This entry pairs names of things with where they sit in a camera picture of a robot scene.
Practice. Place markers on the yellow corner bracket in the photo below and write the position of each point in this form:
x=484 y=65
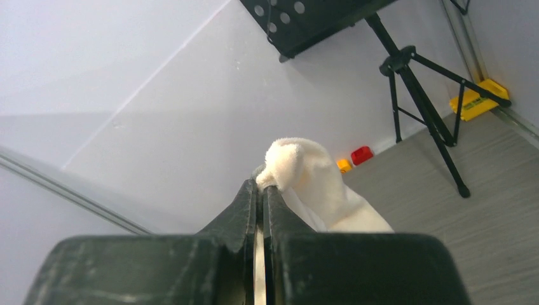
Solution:
x=469 y=104

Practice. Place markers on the red block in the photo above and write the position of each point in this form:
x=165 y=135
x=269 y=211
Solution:
x=361 y=155

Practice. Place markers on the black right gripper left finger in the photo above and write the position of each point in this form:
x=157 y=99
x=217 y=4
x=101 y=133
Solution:
x=212 y=266

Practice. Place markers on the black music stand tripod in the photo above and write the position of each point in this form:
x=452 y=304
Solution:
x=294 y=26

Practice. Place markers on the grey pillowcase with cream frill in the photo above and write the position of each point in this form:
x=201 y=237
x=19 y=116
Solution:
x=312 y=186

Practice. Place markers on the orange block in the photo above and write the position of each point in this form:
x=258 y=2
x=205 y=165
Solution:
x=344 y=165

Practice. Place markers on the aluminium frame rail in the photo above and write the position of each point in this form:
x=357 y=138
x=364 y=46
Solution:
x=48 y=183

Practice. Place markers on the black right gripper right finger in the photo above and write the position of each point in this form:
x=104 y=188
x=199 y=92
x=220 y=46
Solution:
x=307 y=267

